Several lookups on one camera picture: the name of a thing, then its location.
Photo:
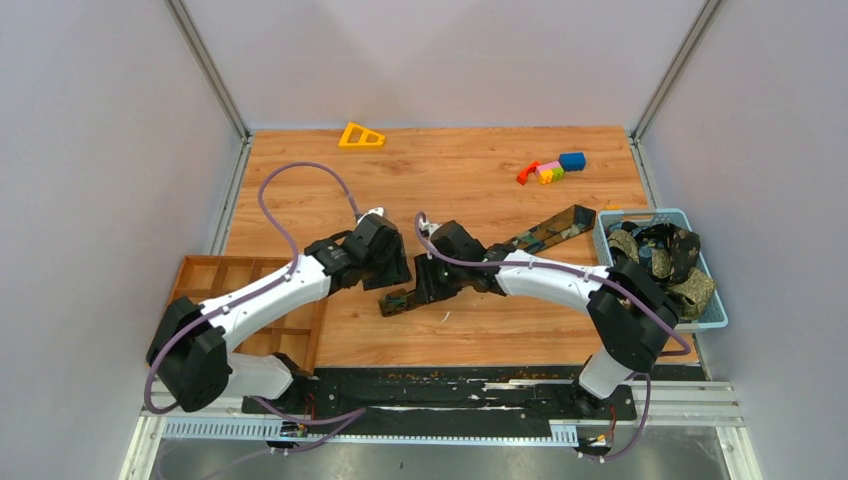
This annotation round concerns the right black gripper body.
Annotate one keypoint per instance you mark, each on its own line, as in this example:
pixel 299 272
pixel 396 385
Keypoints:
pixel 438 279

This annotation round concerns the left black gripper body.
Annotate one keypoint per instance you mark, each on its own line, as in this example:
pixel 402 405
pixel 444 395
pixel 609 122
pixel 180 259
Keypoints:
pixel 390 269

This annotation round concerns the blue green brown tie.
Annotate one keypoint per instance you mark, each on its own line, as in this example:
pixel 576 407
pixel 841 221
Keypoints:
pixel 550 232

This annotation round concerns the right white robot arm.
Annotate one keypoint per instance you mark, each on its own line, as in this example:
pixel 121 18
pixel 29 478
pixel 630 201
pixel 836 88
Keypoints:
pixel 633 317

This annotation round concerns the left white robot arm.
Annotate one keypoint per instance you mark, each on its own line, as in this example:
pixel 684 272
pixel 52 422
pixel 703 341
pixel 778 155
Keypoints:
pixel 193 349

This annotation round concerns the wooden compartment tray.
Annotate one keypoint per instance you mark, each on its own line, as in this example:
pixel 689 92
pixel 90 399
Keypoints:
pixel 296 334

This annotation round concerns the yellow triangular plastic block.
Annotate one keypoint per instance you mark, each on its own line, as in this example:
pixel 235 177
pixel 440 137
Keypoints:
pixel 358 137

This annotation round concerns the colourful toy brick assembly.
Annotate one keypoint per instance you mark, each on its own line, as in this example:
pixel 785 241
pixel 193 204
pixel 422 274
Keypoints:
pixel 554 171

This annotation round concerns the dark floral tie in basket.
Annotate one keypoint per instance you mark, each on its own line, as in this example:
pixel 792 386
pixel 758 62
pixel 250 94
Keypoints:
pixel 667 252

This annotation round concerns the olive patterned rolled tie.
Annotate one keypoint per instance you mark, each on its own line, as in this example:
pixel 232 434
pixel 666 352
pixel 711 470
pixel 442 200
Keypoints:
pixel 692 297

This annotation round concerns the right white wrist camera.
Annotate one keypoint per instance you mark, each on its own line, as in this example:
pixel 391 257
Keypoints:
pixel 427 229

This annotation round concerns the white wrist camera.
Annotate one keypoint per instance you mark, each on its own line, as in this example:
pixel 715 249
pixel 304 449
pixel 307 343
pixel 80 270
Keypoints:
pixel 427 229
pixel 377 211

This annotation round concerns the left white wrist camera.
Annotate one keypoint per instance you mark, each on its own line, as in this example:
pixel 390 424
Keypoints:
pixel 377 211

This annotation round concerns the aluminium frame rails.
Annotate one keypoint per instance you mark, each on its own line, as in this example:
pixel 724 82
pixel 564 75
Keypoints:
pixel 678 396

